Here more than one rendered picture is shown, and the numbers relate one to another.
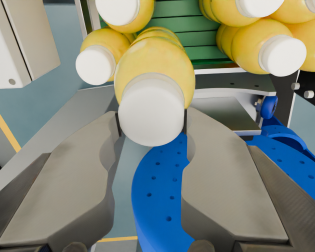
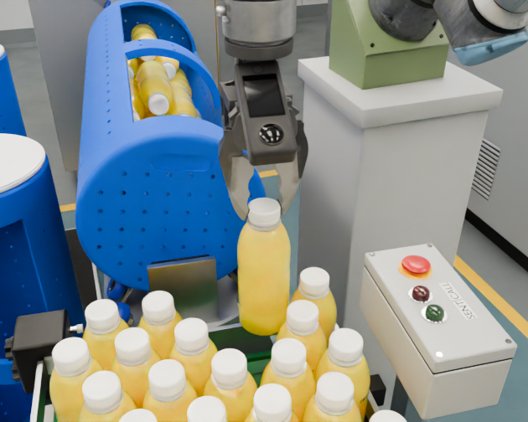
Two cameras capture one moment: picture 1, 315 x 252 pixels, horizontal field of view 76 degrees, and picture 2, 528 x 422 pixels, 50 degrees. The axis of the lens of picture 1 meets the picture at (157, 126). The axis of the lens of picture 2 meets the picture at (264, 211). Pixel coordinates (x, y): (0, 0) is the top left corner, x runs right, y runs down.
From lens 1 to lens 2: 58 cm
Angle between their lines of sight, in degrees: 27
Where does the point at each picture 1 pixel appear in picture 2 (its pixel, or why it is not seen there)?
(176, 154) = (225, 244)
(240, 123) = (165, 276)
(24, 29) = (377, 300)
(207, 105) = (193, 309)
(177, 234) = not seen: hidden behind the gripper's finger
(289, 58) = (155, 301)
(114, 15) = (302, 304)
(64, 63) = not seen: outside the picture
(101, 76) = (307, 272)
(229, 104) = not seen: hidden behind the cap
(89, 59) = (318, 280)
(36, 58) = (367, 285)
